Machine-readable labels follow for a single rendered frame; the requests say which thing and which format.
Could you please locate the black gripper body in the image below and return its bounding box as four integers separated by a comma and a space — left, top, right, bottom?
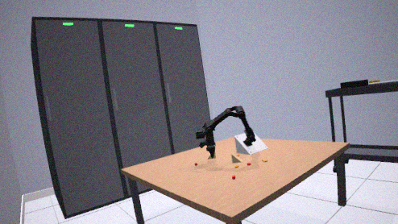
206, 137, 216, 151

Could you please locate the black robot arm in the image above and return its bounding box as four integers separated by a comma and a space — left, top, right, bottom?
196, 106, 256, 148

